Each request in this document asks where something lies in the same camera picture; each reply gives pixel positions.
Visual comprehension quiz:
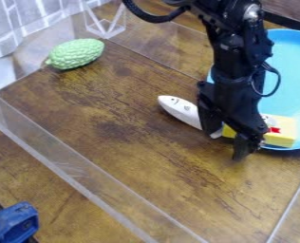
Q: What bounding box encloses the clear acrylic corner bracket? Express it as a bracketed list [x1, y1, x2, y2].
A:
[84, 0, 127, 39]

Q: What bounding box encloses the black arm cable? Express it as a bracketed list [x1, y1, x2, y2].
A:
[121, 0, 189, 24]

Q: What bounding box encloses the green bumpy gourd toy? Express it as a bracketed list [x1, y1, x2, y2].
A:
[46, 39, 105, 70]

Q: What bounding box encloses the white checkered cloth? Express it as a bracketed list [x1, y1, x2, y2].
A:
[0, 0, 88, 57]

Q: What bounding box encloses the white wooden fish toy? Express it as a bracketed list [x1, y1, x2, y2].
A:
[157, 95, 224, 140]

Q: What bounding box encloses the yellow butter block toy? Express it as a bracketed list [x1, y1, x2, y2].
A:
[221, 113, 299, 149]

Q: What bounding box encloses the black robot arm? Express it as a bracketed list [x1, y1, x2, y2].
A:
[164, 0, 274, 160]

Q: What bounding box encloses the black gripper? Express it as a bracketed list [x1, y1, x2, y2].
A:
[197, 66, 268, 160]

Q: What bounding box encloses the clear acrylic barrier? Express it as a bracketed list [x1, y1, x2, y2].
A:
[0, 98, 208, 243]

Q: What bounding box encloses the blue round plastic tray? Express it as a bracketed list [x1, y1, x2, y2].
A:
[221, 29, 300, 150]

